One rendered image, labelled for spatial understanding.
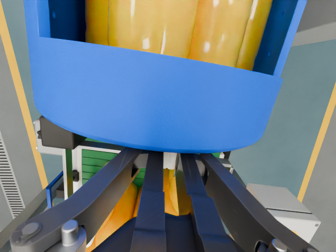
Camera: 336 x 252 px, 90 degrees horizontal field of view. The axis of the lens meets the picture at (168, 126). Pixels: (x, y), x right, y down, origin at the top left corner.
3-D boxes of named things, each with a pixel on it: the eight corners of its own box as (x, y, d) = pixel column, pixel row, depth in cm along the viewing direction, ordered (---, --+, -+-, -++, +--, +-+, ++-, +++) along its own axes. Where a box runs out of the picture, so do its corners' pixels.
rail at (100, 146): (227, 158, 44) (231, 164, 41) (226, 161, 44) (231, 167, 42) (71, 138, 42) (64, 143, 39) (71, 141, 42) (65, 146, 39)
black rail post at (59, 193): (79, 171, 51) (64, 190, 43) (79, 180, 51) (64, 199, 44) (71, 171, 50) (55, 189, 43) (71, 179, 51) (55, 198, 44)
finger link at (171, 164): (171, 141, 15) (179, 142, 15) (169, 119, 22) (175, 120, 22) (166, 169, 16) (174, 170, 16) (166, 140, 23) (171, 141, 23)
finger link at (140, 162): (160, 172, 15) (125, 168, 14) (161, 146, 19) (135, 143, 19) (162, 157, 14) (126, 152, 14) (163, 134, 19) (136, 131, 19)
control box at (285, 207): (286, 187, 41) (323, 223, 32) (259, 244, 48) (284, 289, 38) (247, 182, 41) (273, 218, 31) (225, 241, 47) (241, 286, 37)
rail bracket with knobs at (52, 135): (100, 110, 45) (82, 122, 35) (99, 135, 47) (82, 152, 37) (61, 104, 44) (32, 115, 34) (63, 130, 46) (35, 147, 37)
